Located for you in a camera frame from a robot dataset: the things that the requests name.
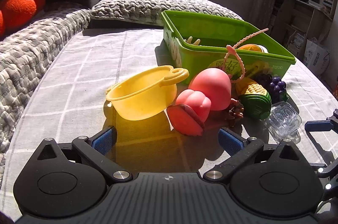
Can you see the grey knitted cushion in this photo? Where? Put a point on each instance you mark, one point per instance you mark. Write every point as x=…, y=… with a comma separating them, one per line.
x=148, y=12

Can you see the white paper bag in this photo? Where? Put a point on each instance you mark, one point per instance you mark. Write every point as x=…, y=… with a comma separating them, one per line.
x=316, y=58

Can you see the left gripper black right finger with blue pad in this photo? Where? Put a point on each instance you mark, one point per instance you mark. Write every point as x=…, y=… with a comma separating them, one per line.
x=242, y=151

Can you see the toy corn cob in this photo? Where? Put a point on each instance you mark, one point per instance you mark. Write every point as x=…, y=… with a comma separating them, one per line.
x=255, y=98

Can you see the grey checked blanket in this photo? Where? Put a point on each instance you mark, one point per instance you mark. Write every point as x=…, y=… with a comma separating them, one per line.
x=27, y=54

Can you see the red toy food slice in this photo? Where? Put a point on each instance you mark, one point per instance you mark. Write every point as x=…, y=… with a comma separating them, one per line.
x=184, y=120

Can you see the pink pig toy with strap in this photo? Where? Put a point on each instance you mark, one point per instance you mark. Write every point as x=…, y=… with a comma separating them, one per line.
x=211, y=89

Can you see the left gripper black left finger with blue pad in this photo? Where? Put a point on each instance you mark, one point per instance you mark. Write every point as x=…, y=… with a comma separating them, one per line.
x=92, y=152

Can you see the small brown figurine keychain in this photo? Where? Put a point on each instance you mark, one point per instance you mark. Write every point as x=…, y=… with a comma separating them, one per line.
x=234, y=112

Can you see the purple toy grapes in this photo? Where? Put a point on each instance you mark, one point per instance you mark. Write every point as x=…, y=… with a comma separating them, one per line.
x=274, y=85

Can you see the yellow toy pot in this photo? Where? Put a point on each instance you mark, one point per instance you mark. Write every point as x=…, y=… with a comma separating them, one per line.
x=146, y=94

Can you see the tan rubber hand toy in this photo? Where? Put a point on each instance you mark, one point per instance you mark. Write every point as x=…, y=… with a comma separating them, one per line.
x=191, y=41

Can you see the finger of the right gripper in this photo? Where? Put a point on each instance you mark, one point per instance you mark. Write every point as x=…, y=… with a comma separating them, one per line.
x=329, y=124

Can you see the wooden bookshelf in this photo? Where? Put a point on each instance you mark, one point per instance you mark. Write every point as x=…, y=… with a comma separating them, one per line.
x=294, y=22

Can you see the green plastic storage bin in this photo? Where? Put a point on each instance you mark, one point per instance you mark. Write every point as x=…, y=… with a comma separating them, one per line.
x=215, y=33

